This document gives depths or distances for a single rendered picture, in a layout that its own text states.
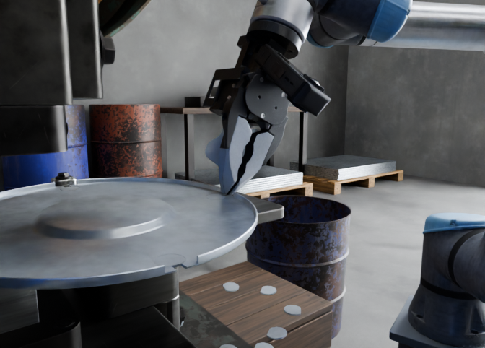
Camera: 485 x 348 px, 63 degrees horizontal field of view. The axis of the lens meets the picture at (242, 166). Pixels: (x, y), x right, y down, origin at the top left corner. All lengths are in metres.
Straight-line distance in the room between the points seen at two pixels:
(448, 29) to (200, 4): 3.77
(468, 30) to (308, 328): 0.77
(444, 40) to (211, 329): 0.59
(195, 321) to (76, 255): 0.21
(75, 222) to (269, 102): 0.26
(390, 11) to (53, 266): 0.48
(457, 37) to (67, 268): 0.69
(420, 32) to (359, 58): 5.05
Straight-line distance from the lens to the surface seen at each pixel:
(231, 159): 0.46
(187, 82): 4.21
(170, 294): 0.40
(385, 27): 0.59
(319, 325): 1.16
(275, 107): 0.49
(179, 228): 0.36
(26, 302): 0.33
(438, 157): 5.17
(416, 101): 5.29
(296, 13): 0.52
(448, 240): 0.82
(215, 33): 4.44
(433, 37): 0.77
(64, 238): 0.35
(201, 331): 0.47
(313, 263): 1.47
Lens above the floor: 0.89
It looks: 9 degrees down
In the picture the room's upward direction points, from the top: straight up
